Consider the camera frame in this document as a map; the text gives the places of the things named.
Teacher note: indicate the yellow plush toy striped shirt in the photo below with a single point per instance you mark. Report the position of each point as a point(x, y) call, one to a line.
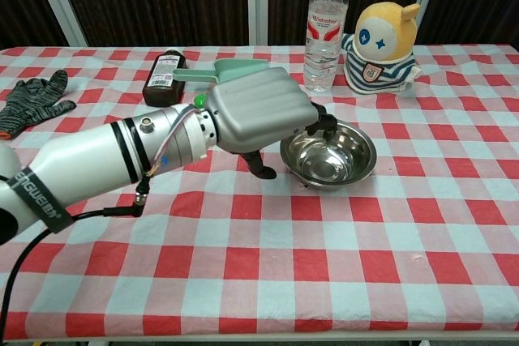
point(379, 54)

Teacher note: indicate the grey striped knit glove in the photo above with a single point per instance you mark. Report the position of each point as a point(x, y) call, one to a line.
point(32, 99)

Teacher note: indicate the red white checked tablecloth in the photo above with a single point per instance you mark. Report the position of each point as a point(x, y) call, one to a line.
point(284, 261)

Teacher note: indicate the brown medicine bottle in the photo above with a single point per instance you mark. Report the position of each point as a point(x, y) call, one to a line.
point(164, 82)

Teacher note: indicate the stainless steel bowl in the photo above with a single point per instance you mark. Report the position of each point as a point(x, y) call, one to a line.
point(328, 159)
point(324, 185)

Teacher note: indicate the clear plastic water bottle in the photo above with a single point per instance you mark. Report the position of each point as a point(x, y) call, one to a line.
point(324, 38)

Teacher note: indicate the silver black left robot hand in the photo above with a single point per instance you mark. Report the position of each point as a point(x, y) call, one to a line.
point(259, 111)

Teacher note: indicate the mint green plastic dustpan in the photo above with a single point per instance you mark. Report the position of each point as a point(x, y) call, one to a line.
point(235, 68)

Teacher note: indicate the green toy building brick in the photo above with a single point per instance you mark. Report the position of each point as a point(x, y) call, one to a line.
point(199, 101)

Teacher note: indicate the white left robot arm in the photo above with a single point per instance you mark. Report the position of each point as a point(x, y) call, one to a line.
point(81, 159)

